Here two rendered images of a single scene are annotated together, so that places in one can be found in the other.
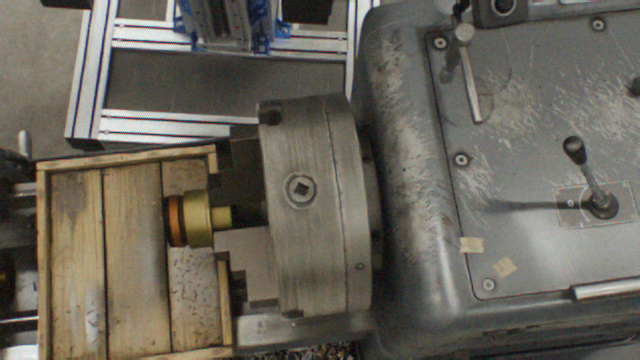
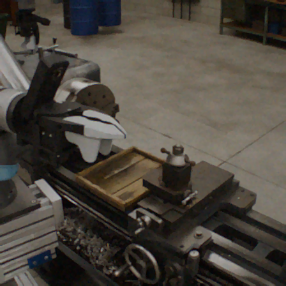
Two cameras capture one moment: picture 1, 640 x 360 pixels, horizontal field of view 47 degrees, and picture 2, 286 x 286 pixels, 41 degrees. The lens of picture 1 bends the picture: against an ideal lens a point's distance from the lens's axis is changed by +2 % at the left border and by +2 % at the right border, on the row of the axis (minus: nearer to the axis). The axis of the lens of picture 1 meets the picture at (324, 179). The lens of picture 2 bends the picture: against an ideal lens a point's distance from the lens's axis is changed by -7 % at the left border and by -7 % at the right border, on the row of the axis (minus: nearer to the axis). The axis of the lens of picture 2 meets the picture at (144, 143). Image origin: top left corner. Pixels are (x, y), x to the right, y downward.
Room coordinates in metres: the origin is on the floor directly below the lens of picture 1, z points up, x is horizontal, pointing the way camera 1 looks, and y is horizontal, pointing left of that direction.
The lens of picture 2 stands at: (1.00, 1.55, 1.83)
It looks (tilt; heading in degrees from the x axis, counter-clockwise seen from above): 28 degrees down; 236
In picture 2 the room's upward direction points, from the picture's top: straight up
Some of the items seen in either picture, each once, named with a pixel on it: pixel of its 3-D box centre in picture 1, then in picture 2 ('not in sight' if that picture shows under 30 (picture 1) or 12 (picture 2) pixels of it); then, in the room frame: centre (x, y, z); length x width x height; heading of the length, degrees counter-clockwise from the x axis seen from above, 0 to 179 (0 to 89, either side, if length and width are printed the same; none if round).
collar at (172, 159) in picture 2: not in sight; (177, 156); (0.23, 0.63, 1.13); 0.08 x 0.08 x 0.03
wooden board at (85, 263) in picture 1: (135, 257); (129, 175); (0.22, 0.30, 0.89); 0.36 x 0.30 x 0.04; 13
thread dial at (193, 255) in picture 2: not in sight; (192, 262); (0.31, 0.84, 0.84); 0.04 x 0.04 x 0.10; 13
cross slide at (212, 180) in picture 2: not in sight; (186, 194); (0.16, 0.62, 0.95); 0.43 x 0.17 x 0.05; 13
